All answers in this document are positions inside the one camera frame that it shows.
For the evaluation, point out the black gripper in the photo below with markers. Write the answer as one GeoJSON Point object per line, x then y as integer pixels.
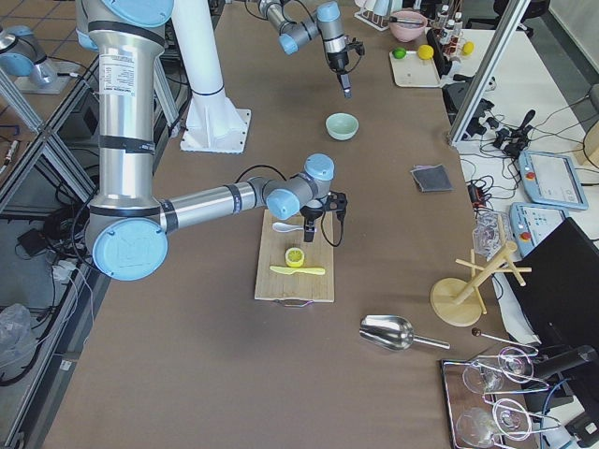
{"type": "Point", "coordinates": [338, 62]}
{"type": "Point", "coordinates": [312, 215]}

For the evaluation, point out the white ceramic spoon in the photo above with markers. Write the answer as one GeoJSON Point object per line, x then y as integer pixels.
{"type": "Point", "coordinates": [281, 227]}

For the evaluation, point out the light green bowl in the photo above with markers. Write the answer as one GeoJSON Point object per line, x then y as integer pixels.
{"type": "Point", "coordinates": [341, 126]}

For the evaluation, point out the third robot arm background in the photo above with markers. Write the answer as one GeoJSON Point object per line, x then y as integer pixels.
{"type": "Point", "coordinates": [23, 57]}

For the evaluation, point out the pink ribbed bowl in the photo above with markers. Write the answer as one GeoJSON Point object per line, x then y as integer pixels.
{"type": "Point", "coordinates": [407, 25]}

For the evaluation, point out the lemon slice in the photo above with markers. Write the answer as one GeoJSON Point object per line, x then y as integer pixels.
{"type": "Point", "coordinates": [294, 257]}

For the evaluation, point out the bamboo cutting board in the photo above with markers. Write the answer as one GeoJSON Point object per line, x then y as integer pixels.
{"type": "Point", "coordinates": [295, 289]}

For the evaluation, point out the yellow plastic knife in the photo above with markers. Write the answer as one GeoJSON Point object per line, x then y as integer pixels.
{"type": "Point", "coordinates": [318, 271]}

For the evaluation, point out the green lime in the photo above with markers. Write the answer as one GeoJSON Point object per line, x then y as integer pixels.
{"type": "Point", "coordinates": [399, 53]}

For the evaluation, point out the cream rabbit tray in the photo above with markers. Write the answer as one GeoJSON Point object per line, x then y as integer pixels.
{"type": "Point", "coordinates": [411, 71]}

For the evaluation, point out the yellow lemon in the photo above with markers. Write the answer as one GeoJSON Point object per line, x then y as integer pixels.
{"type": "Point", "coordinates": [425, 52]}

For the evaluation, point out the grey folded cloth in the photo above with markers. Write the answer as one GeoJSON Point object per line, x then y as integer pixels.
{"type": "Point", "coordinates": [431, 179]}

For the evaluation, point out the metal scoop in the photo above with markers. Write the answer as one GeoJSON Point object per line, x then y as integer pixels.
{"type": "Point", "coordinates": [394, 332]}

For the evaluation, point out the wooden mug tree stand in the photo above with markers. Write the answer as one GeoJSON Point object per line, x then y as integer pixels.
{"type": "Point", "coordinates": [459, 302]}

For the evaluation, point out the clear plastic container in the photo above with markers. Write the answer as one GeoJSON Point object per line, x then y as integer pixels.
{"type": "Point", "coordinates": [491, 232]}

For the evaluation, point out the blue teach pendant lower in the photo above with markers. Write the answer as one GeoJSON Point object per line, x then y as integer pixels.
{"type": "Point", "coordinates": [531, 223]}

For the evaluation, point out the blue teach pendant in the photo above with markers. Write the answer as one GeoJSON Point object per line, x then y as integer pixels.
{"type": "Point", "coordinates": [531, 223]}
{"type": "Point", "coordinates": [551, 179]}

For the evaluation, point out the blue teach pendant upper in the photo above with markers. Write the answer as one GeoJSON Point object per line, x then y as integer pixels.
{"type": "Point", "coordinates": [551, 179]}

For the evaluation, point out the wine glass rack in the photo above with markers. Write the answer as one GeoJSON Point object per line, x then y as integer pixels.
{"type": "Point", "coordinates": [503, 400]}

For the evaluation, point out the black monitor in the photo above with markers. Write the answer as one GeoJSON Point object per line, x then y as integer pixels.
{"type": "Point", "coordinates": [558, 305]}

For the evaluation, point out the plastic bag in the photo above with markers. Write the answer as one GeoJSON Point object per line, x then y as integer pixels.
{"type": "Point", "coordinates": [18, 343]}

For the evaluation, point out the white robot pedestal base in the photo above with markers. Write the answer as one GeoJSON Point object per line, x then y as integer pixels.
{"type": "Point", "coordinates": [213, 123]}

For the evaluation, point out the aluminium frame post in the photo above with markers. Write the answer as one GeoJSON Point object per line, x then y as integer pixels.
{"type": "Point", "coordinates": [507, 26]}

